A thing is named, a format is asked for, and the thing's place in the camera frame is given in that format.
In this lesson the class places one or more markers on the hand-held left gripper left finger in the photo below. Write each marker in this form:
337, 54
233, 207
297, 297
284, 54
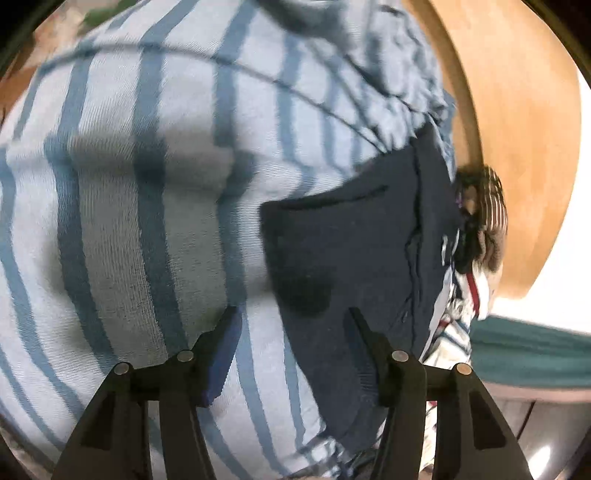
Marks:
221, 360

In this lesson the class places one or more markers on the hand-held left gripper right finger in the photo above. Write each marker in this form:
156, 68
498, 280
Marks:
364, 346

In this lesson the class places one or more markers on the navy blue collared shirt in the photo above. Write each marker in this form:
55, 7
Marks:
360, 240

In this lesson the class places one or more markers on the star striped quilt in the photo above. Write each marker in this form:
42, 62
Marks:
455, 314

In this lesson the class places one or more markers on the teal curtain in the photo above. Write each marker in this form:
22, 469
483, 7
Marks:
531, 350

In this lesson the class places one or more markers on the folded brown striped sweater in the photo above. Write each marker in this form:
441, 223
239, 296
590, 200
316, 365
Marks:
496, 217

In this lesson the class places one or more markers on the light blue striped hoodie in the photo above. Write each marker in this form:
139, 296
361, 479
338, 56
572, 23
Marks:
138, 184

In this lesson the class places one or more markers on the wooden headboard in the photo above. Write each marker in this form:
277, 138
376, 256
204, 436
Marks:
517, 138

